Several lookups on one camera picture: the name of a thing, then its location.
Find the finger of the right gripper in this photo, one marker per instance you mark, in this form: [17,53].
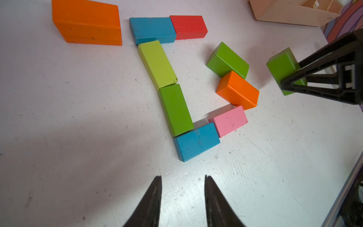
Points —
[333,72]

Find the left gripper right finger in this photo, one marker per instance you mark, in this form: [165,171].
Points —
[218,211]

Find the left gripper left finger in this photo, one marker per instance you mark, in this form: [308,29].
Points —
[147,213]

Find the teal block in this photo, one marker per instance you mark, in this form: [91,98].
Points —
[145,30]
[195,142]

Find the pink block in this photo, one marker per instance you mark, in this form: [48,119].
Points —
[229,121]

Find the red block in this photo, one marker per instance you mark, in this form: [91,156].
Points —
[189,27]

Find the light green block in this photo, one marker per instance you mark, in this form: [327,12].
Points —
[157,64]

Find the orange block right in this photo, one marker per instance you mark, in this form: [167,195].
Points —
[237,91]

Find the orange block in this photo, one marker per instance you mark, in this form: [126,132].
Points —
[237,91]
[87,22]

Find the orange block middle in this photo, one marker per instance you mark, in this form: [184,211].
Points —
[87,22]

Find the aluminium front rail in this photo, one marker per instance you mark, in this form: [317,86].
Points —
[347,210]

